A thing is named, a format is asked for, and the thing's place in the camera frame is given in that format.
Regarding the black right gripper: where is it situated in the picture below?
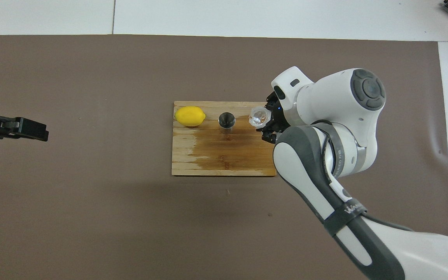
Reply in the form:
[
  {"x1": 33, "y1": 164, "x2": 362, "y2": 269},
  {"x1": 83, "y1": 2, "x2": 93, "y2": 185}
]
[{"x1": 262, "y1": 91, "x2": 291, "y2": 144}]

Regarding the wooden cutting board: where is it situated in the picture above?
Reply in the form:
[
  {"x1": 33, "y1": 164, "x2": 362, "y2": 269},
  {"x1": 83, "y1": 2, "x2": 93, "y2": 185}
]
[{"x1": 171, "y1": 101, "x2": 277, "y2": 177}]

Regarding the yellow lemon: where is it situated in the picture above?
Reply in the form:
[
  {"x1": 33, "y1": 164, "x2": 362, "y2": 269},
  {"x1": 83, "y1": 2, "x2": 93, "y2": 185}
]
[{"x1": 175, "y1": 106, "x2": 206, "y2": 128}]

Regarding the brown paper table mat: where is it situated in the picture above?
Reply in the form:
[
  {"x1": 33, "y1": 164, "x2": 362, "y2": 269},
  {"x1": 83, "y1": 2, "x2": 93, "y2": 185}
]
[{"x1": 0, "y1": 34, "x2": 448, "y2": 280}]

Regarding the steel double jigger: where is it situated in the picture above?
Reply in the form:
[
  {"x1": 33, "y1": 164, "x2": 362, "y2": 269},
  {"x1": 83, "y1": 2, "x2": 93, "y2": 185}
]
[{"x1": 218, "y1": 112, "x2": 236, "y2": 135}]

